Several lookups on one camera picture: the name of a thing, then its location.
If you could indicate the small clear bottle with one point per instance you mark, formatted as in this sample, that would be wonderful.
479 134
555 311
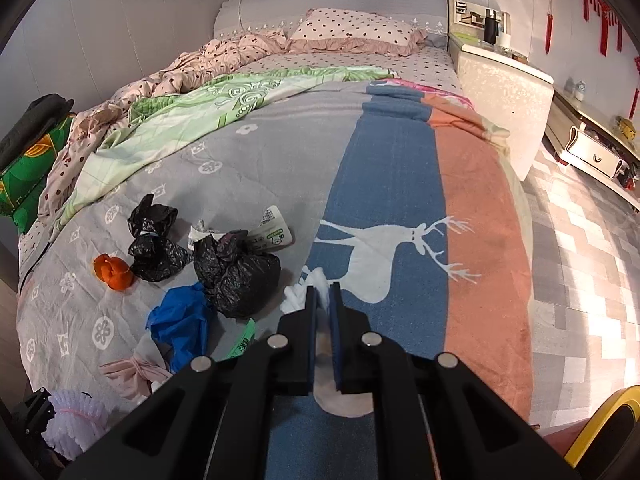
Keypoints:
579 91

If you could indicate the white paper wrapper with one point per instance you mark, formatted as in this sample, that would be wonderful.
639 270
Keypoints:
200 234

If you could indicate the pink dotted quilt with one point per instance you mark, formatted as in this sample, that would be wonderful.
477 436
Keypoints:
220 52

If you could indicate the grey dotted bed sheet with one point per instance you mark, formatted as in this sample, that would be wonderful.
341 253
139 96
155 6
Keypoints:
430 67

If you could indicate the orange peel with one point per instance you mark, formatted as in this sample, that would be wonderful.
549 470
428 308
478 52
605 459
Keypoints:
115 272

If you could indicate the black bottle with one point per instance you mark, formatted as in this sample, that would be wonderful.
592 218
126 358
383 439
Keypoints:
490 27

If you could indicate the small black plastic bag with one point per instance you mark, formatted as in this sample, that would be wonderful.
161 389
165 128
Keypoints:
155 255

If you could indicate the dark cloth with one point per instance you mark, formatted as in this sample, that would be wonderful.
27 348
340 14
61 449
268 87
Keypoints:
35 120

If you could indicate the dotted ruffled pillow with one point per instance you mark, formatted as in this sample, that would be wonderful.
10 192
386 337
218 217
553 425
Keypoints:
355 30

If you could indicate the white coffee table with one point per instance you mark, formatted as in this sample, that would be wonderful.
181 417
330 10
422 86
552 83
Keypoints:
590 147

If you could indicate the yellow trash bin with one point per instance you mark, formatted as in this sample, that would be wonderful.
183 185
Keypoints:
615 410

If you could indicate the blue disposable glove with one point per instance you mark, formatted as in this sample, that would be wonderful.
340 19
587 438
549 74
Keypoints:
180 325

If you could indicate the large black plastic bag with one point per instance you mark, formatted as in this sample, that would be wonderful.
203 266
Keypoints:
240 280

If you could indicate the green floral quilt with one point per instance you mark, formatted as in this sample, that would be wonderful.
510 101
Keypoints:
200 105

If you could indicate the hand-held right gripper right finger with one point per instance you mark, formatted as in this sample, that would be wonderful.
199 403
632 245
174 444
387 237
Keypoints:
336 332

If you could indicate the white green printed wrapper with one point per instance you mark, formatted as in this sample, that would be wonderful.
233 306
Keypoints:
272 235

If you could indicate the green label strip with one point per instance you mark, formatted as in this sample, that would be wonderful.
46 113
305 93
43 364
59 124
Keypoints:
245 342

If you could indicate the yellow container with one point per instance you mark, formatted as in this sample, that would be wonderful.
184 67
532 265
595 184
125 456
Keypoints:
627 127

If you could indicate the pink floral sheet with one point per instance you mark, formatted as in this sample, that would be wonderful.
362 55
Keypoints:
440 92

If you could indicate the white foam fruit net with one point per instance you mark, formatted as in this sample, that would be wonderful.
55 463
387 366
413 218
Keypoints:
75 420

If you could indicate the white cup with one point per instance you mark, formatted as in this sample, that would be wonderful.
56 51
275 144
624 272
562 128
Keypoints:
504 39

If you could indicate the white tissue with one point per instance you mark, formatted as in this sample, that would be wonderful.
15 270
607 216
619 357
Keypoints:
292 302

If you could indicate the green leaf print cushion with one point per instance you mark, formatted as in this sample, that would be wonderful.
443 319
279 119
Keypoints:
30 175

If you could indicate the red diamond tassel ornament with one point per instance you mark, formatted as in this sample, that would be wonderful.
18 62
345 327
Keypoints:
602 12

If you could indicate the white nightstand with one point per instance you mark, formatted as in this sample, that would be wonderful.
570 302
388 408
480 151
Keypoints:
505 95

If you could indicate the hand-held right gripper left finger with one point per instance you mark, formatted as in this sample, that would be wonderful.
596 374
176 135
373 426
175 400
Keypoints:
311 332

